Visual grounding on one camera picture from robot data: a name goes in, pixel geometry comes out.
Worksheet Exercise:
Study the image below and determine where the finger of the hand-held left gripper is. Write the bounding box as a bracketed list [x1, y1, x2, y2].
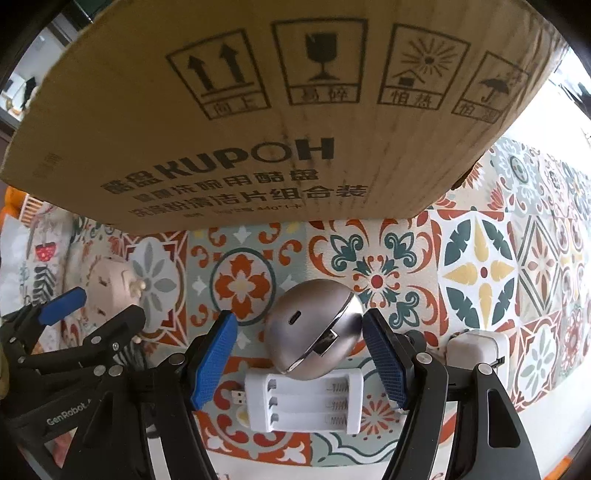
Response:
[13, 305, 147, 378]
[0, 287, 88, 346]

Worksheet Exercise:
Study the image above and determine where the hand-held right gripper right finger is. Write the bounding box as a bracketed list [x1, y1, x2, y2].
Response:
[362, 309, 541, 480]

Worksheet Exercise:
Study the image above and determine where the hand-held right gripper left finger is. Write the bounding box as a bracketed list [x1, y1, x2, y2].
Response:
[69, 310, 238, 480]

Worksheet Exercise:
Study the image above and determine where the beige round plug adapter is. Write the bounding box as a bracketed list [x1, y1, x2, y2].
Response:
[90, 256, 148, 344]

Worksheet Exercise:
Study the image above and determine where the white power adapter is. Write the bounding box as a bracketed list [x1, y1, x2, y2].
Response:
[445, 329, 509, 398]

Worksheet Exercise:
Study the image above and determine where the silver oval device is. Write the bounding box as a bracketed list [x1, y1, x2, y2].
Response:
[264, 279, 365, 380]

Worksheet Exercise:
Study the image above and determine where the brown cardboard box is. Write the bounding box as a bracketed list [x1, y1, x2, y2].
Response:
[0, 0, 573, 232]

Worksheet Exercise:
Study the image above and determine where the strawberry printed cloth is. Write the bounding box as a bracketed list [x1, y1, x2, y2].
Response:
[0, 198, 93, 324]

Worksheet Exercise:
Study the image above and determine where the white battery charger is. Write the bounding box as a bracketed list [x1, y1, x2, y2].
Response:
[229, 367, 365, 435]

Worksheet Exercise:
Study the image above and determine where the orange and white basket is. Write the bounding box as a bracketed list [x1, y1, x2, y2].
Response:
[0, 185, 47, 222]

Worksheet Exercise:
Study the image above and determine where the patterned table mat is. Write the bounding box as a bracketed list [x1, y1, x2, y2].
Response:
[60, 136, 591, 467]

